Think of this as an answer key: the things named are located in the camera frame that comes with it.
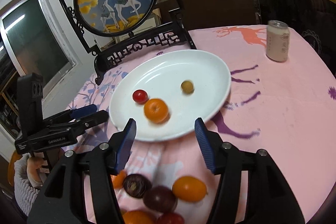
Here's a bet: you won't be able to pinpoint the orange mandarin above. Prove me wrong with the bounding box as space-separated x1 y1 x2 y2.
110 169 127 189
122 210 157 224
143 98 169 123

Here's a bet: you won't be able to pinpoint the red cherry tomato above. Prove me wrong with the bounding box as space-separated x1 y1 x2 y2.
132 89 149 105
156 213 185 224

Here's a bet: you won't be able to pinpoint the dark water chestnut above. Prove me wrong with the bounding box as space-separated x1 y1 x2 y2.
123 174 152 199

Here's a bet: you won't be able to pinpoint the yellow-orange kumquat fruit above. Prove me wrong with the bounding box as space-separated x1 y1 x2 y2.
172 176 207 203

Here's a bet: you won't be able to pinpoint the dark purple plum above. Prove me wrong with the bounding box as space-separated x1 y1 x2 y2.
143 185 178 213

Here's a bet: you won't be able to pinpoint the small brown longan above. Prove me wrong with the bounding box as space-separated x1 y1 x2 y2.
181 80 194 94

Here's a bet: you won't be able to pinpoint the grey knit sleeve forearm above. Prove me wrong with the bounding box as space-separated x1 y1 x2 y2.
14 154 40 216

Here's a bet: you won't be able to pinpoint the person's left hand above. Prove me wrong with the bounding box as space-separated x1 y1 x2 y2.
27 148 64 189

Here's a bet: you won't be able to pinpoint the white oval plate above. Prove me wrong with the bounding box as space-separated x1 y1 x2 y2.
109 50 231 142

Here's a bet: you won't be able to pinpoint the round deer art screen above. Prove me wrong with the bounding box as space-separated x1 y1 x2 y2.
59 0 196 85

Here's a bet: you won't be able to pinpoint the pale drink can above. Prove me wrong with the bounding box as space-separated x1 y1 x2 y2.
266 20 290 63

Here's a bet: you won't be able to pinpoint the window with white frame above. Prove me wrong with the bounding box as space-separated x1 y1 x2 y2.
1 0 77 96

